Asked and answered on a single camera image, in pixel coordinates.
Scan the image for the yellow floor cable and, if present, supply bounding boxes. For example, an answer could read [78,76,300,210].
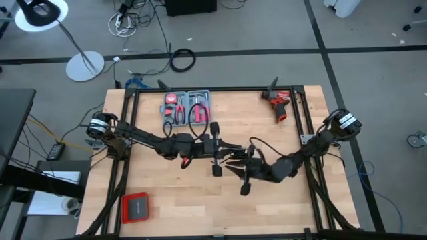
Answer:
[26,117,94,153]

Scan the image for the white paper sheet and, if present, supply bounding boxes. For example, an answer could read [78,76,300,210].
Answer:
[42,170,82,185]

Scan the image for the white ring floor lamp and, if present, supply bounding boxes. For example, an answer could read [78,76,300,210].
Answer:
[15,0,106,83]

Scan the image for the red-handled hammer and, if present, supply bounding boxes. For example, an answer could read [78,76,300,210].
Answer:
[189,92,209,123]

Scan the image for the grey office chair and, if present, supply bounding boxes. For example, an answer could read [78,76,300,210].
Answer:
[402,5,427,33]

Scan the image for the coiled black floor cable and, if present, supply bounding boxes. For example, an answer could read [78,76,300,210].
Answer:
[169,48,197,73]

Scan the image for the black side table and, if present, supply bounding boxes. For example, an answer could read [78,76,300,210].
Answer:
[19,159,93,240]

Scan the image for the black floor box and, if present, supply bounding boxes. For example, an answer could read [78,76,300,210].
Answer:
[164,0,218,17]

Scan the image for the red black cordless drill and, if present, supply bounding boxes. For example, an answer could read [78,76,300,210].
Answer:
[260,89,292,123]

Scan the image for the black desk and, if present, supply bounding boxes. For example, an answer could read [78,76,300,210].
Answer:
[0,87,37,177]

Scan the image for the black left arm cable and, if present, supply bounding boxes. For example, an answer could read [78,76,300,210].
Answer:
[162,103,210,141]

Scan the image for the red-handled pliers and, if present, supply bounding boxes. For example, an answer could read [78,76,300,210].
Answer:
[175,96,187,125]

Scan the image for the white trash bin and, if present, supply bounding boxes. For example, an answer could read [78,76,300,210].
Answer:
[322,0,362,19]

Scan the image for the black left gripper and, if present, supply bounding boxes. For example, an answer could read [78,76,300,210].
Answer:
[199,121,250,178]

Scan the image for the grey caster wheel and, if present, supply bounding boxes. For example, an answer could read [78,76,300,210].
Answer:
[406,131,427,149]

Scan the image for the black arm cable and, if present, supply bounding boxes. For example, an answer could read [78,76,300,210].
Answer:
[248,135,302,157]
[162,103,210,141]

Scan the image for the white power strip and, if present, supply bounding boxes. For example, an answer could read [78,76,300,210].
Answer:
[107,11,138,38]

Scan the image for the red-rimmed grey box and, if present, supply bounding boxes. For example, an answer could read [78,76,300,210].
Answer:
[120,191,150,225]

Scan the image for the grey plastic tool case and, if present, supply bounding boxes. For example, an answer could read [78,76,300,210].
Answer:
[160,89,214,128]

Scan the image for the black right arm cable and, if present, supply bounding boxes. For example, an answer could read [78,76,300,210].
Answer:
[248,135,302,157]

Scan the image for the blue cable bundle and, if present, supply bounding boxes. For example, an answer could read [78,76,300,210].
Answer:
[125,77,151,90]

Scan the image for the black power adapter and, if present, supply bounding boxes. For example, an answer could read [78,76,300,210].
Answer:
[46,143,66,161]

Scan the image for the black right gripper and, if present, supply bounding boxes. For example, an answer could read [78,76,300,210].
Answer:
[224,145,274,197]

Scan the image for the black cord spool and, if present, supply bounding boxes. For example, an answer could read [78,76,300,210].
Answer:
[233,147,250,162]

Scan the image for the long blue floor cable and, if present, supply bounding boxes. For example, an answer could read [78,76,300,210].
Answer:
[346,160,405,234]

